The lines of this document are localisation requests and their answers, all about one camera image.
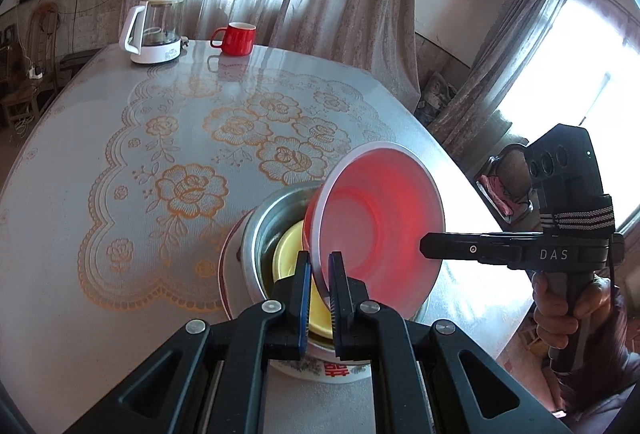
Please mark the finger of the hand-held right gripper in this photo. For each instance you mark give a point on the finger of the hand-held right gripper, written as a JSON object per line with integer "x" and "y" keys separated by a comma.
{"x": 470, "y": 248}

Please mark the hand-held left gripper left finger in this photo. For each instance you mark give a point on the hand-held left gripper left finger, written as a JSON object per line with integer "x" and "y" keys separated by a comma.
{"x": 302, "y": 314}

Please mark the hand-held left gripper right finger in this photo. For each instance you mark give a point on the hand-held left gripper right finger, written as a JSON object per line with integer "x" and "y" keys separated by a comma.
{"x": 336, "y": 314}

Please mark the yellow plastic bowl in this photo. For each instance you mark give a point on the yellow plastic bowl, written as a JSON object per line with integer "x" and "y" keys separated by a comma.
{"x": 287, "y": 259}

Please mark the white plate with red characters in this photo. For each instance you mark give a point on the white plate with red characters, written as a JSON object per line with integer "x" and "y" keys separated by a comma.
{"x": 320, "y": 370}

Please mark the purple rimmed floral plate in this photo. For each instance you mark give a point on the purple rimmed floral plate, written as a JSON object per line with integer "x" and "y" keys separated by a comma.
{"x": 230, "y": 259}

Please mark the red plastic bowl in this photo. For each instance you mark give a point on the red plastic bowl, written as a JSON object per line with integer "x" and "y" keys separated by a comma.
{"x": 385, "y": 214}

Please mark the stainless steel bowl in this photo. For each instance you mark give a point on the stainless steel bowl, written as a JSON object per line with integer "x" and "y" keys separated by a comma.
{"x": 270, "y": 224}

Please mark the person's right hand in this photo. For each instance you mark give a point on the person's right hand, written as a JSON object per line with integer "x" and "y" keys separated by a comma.
{"x": 540, "y": 304}

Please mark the dark chair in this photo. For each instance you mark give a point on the dark chair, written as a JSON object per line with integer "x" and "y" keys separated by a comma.
{"x": 515, "y": 174}

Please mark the pink cloth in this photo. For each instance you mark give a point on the pink cloth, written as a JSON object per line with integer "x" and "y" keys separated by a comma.
{"x": 500, "y": 196}

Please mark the bright window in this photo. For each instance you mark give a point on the bright window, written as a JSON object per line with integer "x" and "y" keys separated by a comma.
{"x": 575, "y": 89}

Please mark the narrow beige curtain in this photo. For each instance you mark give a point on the narrow beige curtain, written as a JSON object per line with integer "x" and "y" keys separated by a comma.
{"x": 500, "y": 64}

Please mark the patterned cushion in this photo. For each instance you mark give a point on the patterned cushion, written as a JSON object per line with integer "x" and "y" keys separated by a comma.
{"x": 437, "y": 96}

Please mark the red mug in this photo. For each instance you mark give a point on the red mug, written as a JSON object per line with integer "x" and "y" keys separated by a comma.
{"x": 237, "y": 39}

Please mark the white glass electric kettle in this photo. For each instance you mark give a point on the white glass electric kettle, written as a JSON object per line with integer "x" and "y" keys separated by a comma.
{"x": 152, "y": 34}

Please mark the small wooden stool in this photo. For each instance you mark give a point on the small wooden stool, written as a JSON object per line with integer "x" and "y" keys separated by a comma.
{"x": 80, "y": 61}

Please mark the white power strip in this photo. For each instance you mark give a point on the white power strip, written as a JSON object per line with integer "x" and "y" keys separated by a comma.
{"x": 35, "y": 73}

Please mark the wooden armchair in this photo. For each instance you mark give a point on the wooden armchair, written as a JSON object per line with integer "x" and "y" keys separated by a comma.
{"x": 30, "y": 54}

